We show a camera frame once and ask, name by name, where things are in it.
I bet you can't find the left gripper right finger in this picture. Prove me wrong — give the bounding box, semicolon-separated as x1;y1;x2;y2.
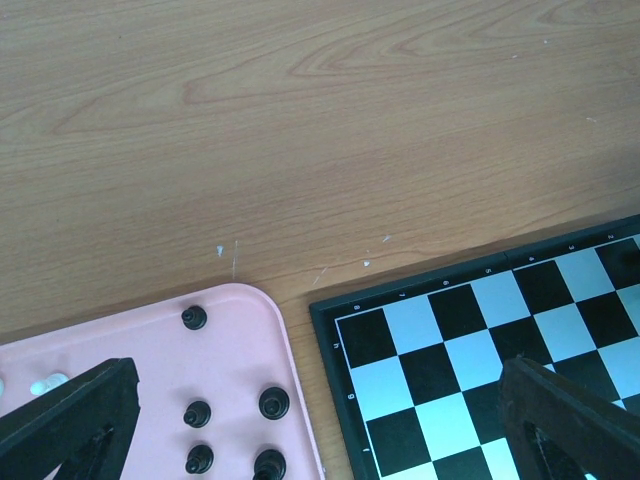
499;357;639;479

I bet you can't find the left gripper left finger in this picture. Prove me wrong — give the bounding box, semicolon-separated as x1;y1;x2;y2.
1;358;139;479

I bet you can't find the black chess piece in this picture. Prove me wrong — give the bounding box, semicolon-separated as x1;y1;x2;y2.
181;305;208;331

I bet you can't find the pink plastic tray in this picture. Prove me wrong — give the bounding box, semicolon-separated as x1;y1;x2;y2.
1;283;324;479

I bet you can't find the black white chessboard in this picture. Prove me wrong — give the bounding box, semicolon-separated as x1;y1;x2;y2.
310;217;639;479

